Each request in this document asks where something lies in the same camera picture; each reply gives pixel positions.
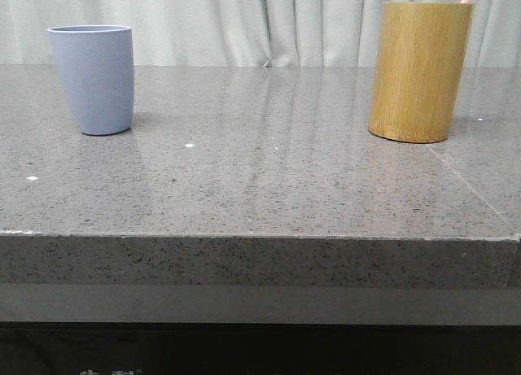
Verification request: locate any blue cup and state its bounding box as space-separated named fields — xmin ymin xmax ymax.
xmin=47 ymin=24 xmax=134 ymax=136

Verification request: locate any grey curtain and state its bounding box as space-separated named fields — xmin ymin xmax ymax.
xmin=0 ymin=0 xmax=521 ymax=69

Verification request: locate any bamboo cylinder holder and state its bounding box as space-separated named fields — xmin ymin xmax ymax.
xmin=368 ymin=2 xmax=474 ymax=143

